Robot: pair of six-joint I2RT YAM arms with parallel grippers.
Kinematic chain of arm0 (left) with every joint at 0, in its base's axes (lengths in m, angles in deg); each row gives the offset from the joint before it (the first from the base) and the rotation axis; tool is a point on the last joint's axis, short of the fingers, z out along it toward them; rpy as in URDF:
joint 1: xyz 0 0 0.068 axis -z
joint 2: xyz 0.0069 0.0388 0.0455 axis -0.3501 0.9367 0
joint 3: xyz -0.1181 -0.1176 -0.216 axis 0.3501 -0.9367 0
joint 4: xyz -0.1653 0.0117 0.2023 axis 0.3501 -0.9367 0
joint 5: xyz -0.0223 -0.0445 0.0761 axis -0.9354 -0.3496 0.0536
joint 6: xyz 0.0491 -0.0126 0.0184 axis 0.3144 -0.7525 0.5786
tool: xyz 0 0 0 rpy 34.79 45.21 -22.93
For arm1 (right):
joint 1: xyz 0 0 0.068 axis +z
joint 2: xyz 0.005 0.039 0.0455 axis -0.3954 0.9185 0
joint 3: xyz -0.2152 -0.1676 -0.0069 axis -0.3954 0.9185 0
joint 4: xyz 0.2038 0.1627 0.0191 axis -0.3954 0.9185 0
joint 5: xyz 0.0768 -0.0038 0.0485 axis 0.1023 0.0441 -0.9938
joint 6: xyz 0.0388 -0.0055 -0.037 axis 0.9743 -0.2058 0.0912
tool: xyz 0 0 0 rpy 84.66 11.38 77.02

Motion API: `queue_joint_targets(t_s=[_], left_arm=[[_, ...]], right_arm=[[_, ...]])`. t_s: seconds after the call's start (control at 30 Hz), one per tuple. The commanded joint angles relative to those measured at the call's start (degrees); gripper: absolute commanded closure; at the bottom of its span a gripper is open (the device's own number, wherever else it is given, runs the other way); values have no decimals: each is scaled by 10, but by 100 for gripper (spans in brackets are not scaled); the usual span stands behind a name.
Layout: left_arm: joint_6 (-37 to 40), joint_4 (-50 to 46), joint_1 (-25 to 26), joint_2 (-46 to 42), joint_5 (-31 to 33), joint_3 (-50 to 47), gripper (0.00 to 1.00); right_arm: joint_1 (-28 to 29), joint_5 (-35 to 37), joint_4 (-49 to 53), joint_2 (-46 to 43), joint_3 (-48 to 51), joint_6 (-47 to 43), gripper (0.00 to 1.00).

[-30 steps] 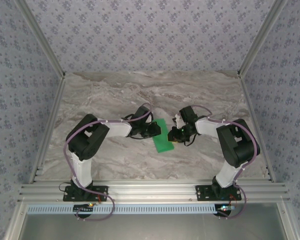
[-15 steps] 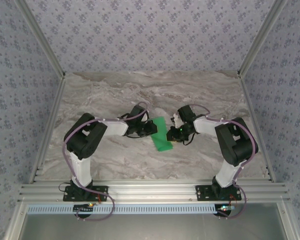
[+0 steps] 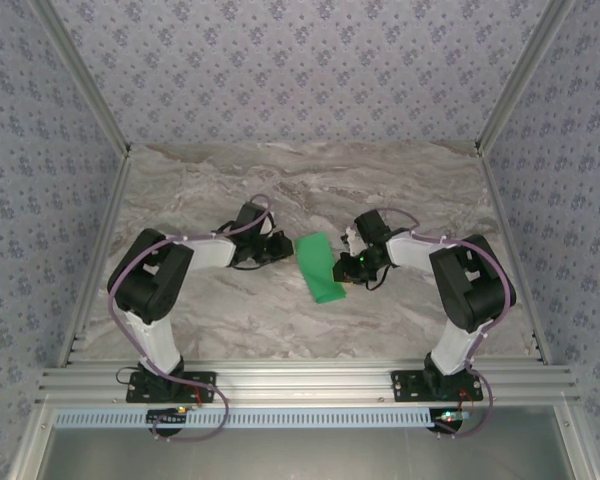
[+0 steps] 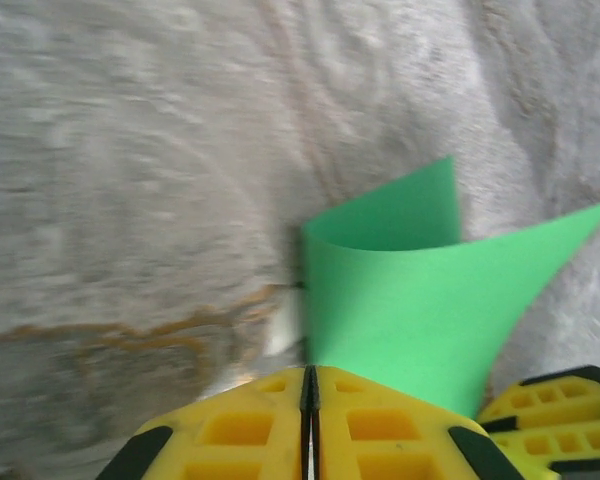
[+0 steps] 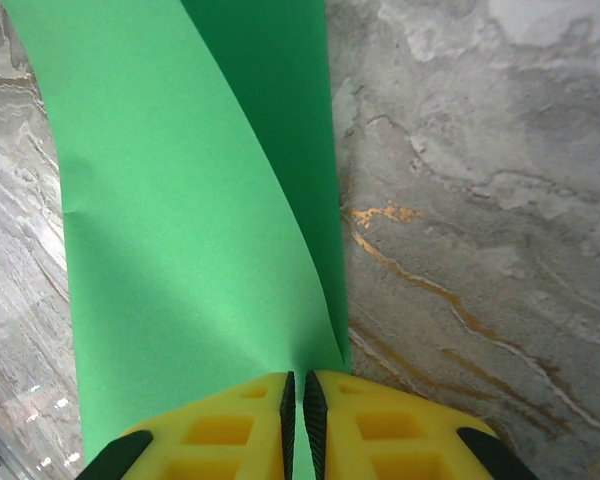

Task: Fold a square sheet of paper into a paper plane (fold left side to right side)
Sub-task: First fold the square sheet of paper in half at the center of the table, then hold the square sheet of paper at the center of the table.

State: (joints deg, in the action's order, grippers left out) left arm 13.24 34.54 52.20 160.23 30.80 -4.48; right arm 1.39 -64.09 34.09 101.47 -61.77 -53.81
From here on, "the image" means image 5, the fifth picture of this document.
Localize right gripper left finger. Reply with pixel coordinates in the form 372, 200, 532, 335
77, 370, 297, 480

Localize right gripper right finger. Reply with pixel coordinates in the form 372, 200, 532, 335
303, 369, 541, 480

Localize green square paper sheet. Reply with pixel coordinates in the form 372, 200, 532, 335
0, 0, 351, 480

